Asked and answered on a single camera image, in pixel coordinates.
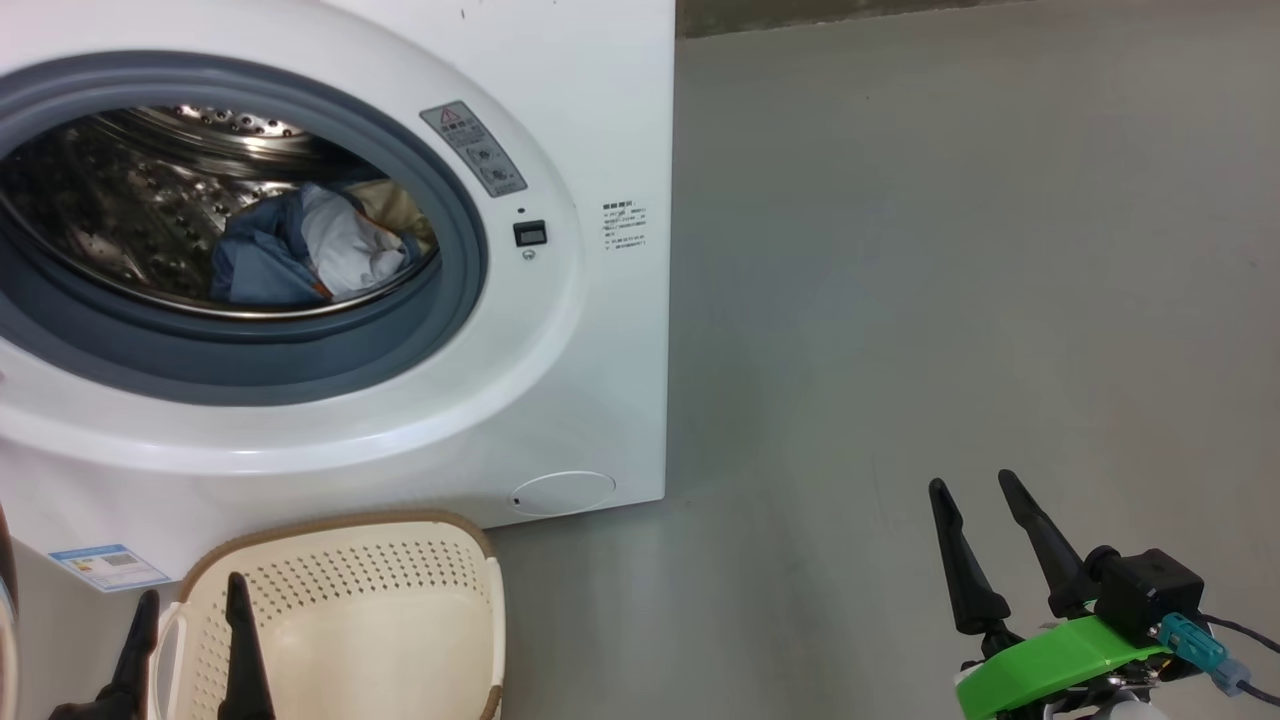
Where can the blue bear print garment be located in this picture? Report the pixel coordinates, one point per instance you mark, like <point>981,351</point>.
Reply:
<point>260,265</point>

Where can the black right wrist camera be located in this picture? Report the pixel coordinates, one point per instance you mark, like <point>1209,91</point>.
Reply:
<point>1150,590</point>

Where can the round white filter cover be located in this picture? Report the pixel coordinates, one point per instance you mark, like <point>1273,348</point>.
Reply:
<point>565,493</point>

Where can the cream perforated laundry basket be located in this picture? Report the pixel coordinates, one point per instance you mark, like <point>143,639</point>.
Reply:
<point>400,640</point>

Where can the grey rubber door gasket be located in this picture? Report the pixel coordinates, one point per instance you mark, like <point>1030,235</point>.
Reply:
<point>440,300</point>

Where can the white front-load washing machine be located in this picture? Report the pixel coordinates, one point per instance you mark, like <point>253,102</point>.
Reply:
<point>580,380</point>

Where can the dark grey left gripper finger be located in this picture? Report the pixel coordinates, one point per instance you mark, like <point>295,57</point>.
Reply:
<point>135,660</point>
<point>243,660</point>

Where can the grey warning sticker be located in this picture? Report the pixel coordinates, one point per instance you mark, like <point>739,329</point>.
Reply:
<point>473,148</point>

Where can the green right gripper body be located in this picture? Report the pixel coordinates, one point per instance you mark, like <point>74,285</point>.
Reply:
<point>1050,670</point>

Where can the perforated steel washer drum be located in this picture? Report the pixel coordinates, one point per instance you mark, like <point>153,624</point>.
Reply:
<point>120,200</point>

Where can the blue energy label sticker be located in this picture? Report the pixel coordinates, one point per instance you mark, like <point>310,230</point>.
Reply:
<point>110,567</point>

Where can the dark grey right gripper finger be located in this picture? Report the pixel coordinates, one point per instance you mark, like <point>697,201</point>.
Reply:
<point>965,580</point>
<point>1045,545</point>

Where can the black round glass washer door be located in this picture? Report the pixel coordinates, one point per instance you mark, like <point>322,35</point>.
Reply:
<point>6,620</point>

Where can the black door latch socket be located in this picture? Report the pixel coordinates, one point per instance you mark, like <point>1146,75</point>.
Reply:
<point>530,233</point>

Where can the cream fabric garment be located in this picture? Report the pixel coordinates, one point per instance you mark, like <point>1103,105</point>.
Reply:
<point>400,210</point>

